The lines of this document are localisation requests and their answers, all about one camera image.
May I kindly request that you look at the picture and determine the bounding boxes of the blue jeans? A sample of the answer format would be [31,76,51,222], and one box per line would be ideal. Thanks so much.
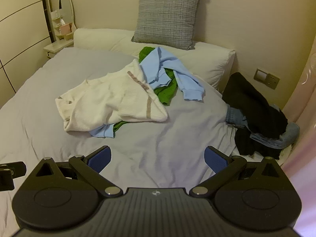
[225,104,301,149]

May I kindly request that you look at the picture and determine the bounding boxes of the white knit sweater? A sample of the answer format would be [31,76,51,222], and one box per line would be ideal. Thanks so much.
[55,59,169,132]

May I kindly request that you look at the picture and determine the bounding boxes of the grey woven cushion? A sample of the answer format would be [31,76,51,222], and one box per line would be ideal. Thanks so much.
[131,0,205,50]

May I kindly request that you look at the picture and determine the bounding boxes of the bed with grey sheet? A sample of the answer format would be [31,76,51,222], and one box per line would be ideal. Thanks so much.
[0,47,294,237]

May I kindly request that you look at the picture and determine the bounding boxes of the white pillow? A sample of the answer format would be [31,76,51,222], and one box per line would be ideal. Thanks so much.
[73,28,236,90]

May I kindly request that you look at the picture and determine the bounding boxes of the green garment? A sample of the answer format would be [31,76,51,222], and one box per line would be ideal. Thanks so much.
[112,46,179,132]

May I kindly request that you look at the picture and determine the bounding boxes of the light blue sweatshirt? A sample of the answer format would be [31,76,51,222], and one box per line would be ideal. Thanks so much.
[89,46,206,139]

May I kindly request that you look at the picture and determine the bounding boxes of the white wardrobe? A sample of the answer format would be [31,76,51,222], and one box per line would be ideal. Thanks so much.
[0,0,55,102]

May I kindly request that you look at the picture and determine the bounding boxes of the white nightstand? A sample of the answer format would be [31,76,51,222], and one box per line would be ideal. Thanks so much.
[44,39,74,60]

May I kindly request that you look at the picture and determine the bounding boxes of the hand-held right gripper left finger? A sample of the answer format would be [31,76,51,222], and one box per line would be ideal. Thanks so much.
[35,145,122,198]

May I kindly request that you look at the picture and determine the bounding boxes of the beige wall socket panel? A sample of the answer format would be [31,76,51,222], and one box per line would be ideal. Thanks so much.
[254,67,281,90]

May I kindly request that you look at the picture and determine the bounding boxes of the pink curtain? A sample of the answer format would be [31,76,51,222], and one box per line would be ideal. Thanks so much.
[281,51,316,237]

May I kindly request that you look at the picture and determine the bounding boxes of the oval mirror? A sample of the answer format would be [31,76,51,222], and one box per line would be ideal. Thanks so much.
[58,0,75,29]

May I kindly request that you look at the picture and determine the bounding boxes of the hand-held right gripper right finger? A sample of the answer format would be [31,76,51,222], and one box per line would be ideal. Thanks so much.
[189,146,282,198]

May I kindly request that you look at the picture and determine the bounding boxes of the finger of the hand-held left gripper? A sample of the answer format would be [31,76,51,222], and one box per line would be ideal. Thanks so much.
[0,161,27,191]

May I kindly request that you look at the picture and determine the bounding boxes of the black garment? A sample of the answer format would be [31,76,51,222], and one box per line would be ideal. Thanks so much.
[222,72,289,160]

